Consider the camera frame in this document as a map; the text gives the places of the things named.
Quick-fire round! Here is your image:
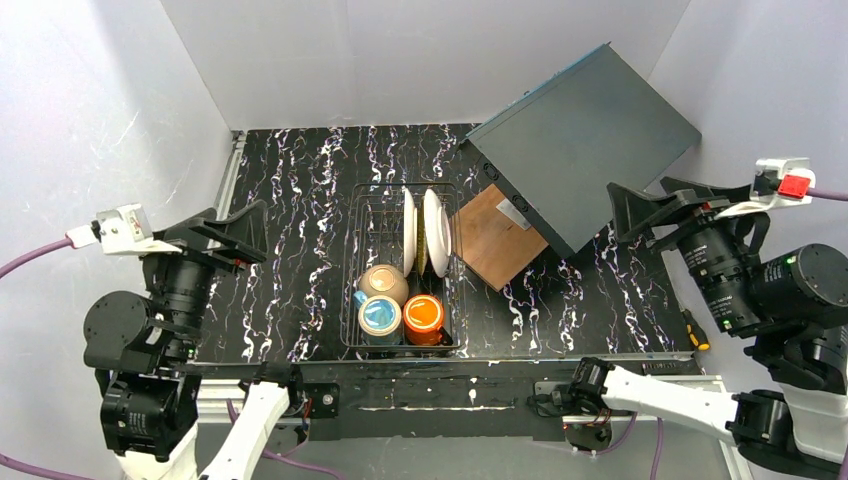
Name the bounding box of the black wire dish rack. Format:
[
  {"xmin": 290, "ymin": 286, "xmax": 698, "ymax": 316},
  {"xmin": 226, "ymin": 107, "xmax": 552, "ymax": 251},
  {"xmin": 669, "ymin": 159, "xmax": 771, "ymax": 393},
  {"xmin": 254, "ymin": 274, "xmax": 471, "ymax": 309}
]
[{"xmin": 340, "ymin": 182, "xmax": 465, "ymax": 356}]

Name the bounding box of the white plate green rim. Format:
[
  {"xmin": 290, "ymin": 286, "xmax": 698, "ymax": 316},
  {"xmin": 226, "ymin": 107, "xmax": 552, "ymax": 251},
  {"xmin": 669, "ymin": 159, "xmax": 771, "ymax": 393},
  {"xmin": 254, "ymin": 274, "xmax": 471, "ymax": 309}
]
[{"xmin": 402, "ymin": 187, "xmax": 417, "ymax": 276}]

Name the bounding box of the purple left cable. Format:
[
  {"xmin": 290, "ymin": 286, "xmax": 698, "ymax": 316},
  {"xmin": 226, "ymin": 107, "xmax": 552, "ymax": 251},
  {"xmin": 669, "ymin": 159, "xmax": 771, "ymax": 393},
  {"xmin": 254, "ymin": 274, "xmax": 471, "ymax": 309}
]
[{"xmin": 0, "ymin": 237, "xmax": 346, "ymax": 480}]

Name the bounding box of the purple cable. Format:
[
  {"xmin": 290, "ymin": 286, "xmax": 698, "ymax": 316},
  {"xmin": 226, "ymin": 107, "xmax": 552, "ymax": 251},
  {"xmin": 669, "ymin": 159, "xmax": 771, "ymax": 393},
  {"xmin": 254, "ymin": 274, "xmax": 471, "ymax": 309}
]
[
  {"xmin": 0, "ymin": 237, "xmax": 346, "ymax": 480},
  {"xmin": 582, "ymin": 187, "xmax": 848, "ymax": 480}
]

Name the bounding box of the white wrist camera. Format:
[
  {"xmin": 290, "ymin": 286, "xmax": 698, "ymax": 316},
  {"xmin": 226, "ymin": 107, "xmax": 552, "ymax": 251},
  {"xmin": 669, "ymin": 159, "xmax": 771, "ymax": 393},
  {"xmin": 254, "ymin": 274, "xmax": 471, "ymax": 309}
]
[
  {"xmin": 717, "ymin": 157, "xmax": 816, "ymax": 218},
  {"xmin": 65, "ymin": 204, "xmax": 182, "ymax": 257}
]

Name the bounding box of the wooden base board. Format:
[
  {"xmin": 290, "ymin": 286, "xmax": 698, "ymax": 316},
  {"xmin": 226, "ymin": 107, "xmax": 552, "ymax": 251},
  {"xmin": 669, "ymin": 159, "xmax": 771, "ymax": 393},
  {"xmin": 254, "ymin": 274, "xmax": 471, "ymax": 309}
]
[{"xmin": 451, "ymin": 184, "xmax": 548, "ymax": 290}]

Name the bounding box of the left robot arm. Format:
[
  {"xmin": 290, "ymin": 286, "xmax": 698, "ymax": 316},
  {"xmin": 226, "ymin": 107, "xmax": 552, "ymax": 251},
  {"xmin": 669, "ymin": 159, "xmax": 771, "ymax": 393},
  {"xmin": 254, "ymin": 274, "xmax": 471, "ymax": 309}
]
[{"xmin": 83, "ymin": 200, "xmax": 302, "ymax": 479}]

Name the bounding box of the yellow black screwdriver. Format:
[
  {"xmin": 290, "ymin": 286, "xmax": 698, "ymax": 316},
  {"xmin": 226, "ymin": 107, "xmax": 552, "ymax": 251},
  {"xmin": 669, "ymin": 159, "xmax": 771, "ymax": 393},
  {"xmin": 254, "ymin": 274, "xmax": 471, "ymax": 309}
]
[{"xmin": 681, "ymin": 309, "xmax": 710, "ymax": 351}]

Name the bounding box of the dark grey tilted panel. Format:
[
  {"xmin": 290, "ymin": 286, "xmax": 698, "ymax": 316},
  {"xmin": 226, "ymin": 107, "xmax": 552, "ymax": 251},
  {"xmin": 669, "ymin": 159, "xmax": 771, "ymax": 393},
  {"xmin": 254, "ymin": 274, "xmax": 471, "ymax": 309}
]
[{"xmin": 459, "ymin": 44, "xmax": 702, "ymax": 259}]

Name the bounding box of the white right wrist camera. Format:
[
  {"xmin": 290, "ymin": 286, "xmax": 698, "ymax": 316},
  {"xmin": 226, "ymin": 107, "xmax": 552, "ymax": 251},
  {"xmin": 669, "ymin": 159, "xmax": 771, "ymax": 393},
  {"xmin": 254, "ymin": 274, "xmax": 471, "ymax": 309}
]
[{"xmin": 717, "ymin": 157, "xmax": 816, "ymax": 218}]

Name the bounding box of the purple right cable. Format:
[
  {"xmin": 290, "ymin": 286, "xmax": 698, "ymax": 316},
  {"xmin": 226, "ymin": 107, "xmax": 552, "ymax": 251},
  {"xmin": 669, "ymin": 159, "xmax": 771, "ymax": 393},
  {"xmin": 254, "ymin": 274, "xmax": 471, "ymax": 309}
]
[{"xmin": 582, "ymin": 187, "xmax": 848, "ymax": 480}]

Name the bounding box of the yellow patterned plate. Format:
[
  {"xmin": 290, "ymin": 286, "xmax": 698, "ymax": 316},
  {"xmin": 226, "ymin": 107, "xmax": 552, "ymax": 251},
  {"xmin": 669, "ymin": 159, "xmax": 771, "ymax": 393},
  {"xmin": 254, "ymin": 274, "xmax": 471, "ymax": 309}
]
[{"xmin": 415, "ymin": 207, "xmax": 428, "ymax": 276}]

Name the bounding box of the white plate red pattern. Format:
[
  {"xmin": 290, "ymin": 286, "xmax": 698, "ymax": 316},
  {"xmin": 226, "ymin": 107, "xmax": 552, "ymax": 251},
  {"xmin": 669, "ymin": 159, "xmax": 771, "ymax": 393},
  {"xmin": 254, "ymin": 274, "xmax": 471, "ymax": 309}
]
[{"xmin": 423, "ymin": 188, "xmax": 452, "ymax": 278}]

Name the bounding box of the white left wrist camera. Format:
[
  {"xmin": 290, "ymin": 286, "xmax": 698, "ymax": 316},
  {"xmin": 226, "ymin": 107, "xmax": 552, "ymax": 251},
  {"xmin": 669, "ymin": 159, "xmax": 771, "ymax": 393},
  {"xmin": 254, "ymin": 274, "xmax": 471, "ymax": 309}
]
[{"xmin": 65, "ymin": 204, "xmax": 182, "ymax": 257}]

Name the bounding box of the orange ceramic mug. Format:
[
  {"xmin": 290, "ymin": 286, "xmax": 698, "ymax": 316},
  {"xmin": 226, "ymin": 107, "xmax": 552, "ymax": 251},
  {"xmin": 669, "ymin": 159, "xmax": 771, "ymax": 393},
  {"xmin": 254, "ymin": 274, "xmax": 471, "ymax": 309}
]
[{"xmin": 402, "ymin": 294, "xmax": 453, "ymax": 346}]

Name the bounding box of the blue butterfly mug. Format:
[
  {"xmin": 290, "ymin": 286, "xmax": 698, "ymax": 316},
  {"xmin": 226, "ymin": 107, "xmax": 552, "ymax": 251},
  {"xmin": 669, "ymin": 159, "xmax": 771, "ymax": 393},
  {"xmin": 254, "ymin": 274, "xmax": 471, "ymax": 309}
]
[{"xmin": 353, "ymin": 290, "xmax": 403, "ymax": 346}]

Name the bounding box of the beige ceramic bowl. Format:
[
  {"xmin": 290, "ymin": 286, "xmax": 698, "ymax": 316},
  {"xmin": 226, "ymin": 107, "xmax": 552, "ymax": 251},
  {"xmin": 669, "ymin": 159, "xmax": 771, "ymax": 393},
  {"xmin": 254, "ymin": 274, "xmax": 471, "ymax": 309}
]
[{"xmin": 357, "ymin": 264, "xmax": 409, "ymax": 306}]

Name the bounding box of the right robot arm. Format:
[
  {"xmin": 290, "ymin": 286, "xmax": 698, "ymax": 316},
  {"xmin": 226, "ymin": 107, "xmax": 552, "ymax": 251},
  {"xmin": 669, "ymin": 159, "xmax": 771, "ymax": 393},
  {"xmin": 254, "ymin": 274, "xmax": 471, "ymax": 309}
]
[{"xmin": 563, "ymin": 177, "xmax": 847, "ymax": 479}]

